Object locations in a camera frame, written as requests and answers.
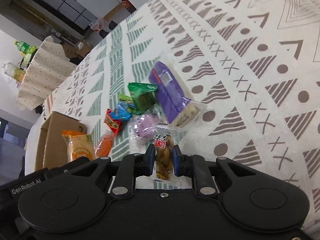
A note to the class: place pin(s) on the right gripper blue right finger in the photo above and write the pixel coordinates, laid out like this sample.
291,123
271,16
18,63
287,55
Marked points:
178,161

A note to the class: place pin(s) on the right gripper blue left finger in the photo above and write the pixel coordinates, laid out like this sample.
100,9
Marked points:
149,160

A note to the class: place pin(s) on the clear pickled snack packet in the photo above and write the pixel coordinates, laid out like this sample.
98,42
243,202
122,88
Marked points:
165,137

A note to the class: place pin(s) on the purple cracker package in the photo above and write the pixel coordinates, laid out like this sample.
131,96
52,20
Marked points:
177,107

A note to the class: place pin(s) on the light purple snack packet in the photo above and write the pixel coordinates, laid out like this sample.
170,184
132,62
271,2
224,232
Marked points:
142,129

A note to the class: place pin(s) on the brown cardboard box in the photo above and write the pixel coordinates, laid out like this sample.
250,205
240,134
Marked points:
52,149

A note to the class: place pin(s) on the orange biscuit packet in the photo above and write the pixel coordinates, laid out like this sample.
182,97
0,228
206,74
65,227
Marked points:
78,145

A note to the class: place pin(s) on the pink sausage snack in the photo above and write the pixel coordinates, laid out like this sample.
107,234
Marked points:
104,146

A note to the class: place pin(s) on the red candy wrapper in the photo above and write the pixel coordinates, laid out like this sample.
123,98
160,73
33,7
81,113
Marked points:
114,125

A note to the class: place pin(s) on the blue snack packet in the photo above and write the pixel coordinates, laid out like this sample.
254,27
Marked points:
122,112

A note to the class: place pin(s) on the dark green snack packet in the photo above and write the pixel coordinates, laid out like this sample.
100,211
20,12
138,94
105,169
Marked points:
142,95

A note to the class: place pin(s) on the patterned white bed blanket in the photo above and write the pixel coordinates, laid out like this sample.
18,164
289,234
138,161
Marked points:
252,64

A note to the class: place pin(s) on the dotted cream tablecloth table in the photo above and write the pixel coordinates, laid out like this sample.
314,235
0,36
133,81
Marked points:
47,70

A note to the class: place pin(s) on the small cardboard box on floor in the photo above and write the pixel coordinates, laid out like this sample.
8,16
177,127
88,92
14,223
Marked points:
83,48

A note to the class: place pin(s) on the clear juice bottle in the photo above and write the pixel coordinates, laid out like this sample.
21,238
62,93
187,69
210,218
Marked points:
14,72

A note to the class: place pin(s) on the water bottle pack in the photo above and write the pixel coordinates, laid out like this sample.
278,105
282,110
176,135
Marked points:
98,24

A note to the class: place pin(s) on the green soda bottle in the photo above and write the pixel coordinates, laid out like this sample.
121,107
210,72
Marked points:
24,48

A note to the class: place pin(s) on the black framed glass door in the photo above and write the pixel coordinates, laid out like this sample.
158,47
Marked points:
70,12

